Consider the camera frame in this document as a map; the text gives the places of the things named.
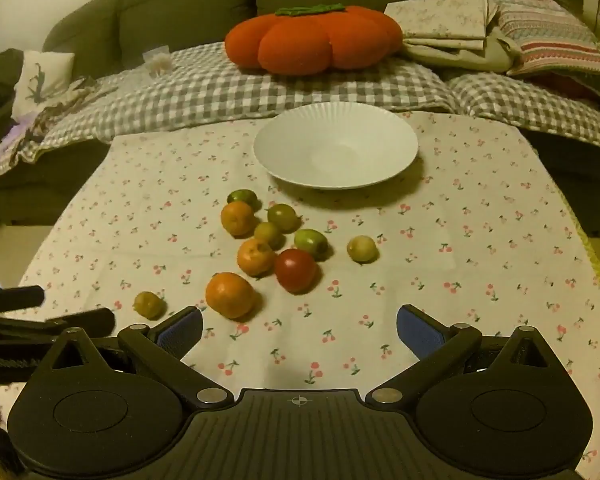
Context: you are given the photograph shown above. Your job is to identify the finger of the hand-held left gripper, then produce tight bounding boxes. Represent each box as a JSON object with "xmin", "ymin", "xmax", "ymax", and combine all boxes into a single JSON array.
[
  {"xmin": 0, "ymin": 285, "xmax": 46, "ymax": 317},
  {"xmin": 0, "ymin": 308, "xmax": 117, "ymax": 347}
]

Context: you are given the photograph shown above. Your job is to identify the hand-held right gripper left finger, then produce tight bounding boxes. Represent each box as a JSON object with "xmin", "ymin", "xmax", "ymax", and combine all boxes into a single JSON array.
[{"xmin": 27, "ymin": 306, "xmax": 236, "ymax": 410}]

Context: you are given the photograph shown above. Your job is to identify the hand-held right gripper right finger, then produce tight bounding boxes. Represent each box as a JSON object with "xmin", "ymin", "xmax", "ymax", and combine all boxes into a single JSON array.
[{"xmin": 365, "ymin": 304, "xmax": 577, "ymax": 408}]

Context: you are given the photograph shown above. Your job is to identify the yellow-brown jujube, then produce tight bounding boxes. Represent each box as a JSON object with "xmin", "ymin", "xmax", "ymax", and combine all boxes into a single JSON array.
[{"xmin": 133, "ymin": 291, "xmax": 167, "ymax": 320}]

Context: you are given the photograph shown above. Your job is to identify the large orange mandarin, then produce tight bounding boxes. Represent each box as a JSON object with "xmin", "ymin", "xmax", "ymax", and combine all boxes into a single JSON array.
[{"xmin": 205, "ymin": 271, "xmax": 257, "ymax": 319}]

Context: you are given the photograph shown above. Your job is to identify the pale yellow jujube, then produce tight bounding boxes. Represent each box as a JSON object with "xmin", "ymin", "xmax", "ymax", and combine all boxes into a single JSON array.
[{"xmin": 346, "ymin": 235, "xmax": 379, "ymax": 263}]

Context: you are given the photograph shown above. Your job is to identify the red tomato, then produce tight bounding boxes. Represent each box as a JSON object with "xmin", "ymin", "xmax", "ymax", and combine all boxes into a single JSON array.
[{"xmin": 274, "ymin": 248, "xmax": 319, "ymax": 294}]

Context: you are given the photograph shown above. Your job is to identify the yellow-green jujube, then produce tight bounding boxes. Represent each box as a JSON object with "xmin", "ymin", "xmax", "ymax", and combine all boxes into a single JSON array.
[{"xmin": 253, "ymin": 221, "xmax": 284, "ymax": 250}]

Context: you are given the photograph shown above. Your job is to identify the green jujube with red patch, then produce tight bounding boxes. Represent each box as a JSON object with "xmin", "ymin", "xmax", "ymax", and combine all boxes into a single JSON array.
[{"xmin": 293, "ymin": 228, "xmax": 329, "ymax": 261}]

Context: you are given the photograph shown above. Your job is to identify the dark green jujube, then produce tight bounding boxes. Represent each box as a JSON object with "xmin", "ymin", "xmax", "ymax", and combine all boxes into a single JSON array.
[{"xmin": 228, "ymin": 189, "xmax": 261, "ymax": 208}]

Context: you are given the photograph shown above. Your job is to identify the olive green jujube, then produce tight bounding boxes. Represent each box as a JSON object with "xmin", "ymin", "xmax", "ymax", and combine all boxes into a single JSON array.
[{"xmin": 266, "ymin": 203, "xmax": 301, "ymax": 232}]

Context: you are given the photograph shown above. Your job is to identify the white ribbed plate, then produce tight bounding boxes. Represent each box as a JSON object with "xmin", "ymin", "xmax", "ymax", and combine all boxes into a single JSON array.
[{"xmin": 253, "ymin": 102, "xmax": 420, "ymax": 191}]

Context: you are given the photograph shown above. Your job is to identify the cherry print tablecloth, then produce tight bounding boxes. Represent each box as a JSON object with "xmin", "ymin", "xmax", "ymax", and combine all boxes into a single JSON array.
[{"xmin": 17, "ymin": 110, "xmax": 600, "ymax": 480}]

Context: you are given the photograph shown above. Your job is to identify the yellow-green mat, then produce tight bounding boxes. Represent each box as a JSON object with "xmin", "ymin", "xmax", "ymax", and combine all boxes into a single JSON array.
[{"xmin": 562, "ymin": 190, "xmax": 600, "ymax": 333}]

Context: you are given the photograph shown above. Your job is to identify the purple floral cloth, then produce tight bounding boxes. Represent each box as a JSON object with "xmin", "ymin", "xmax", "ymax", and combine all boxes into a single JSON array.
[{"xmin": 0, "ymin": 76, "xmax": 117, "ymax": 162}]

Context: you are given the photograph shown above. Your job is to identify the white embroidered pillow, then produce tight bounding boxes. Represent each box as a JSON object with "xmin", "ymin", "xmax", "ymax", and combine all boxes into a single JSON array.
[{"xmin": 12, "ymin": 51, "xmax": 76, "ymax": 121}]

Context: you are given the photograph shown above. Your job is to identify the grey checked pillow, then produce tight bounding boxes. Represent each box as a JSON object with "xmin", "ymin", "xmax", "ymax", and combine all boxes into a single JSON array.
[{"xmin": 0, "ymin": 41, "xmax": 600, "ymax": 184}]

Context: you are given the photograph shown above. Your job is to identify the beige cloth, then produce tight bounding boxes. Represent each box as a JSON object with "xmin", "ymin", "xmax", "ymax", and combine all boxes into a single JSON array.
[{"xmin": 401, "ymin": 24, "xmax": 524, "ymax": 74}]

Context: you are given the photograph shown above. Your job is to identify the red cloth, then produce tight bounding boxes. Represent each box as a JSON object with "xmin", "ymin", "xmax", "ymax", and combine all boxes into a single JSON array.
[{"xmin": 530, "ymin": 71, "xmax": 600, "ymax": 117}]

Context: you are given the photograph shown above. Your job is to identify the orange pumpkin cushion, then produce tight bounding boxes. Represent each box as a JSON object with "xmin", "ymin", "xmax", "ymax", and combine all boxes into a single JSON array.
[{"xmin": 224, "ymin": 4, "xmax": 405, "ymax": 77}]

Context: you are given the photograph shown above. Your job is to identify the folded floral sheet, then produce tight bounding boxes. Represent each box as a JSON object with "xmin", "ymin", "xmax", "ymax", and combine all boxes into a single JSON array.
[{"xmin": 384, "ymin": 0, "xmax": 503, "ymax": 52}]

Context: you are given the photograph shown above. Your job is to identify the striped knitted blanket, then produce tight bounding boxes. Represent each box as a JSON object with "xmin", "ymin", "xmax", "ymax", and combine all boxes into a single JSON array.
[{"xmin": 472, "ymin": 0, "xmax": 600, "ymax": 79}]

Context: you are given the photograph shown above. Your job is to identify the green sofa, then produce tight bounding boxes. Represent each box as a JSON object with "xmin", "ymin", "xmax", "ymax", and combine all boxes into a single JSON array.
[{"xmin": 0, "ymin": 0, "xmax": 600, "ymax": 239}]

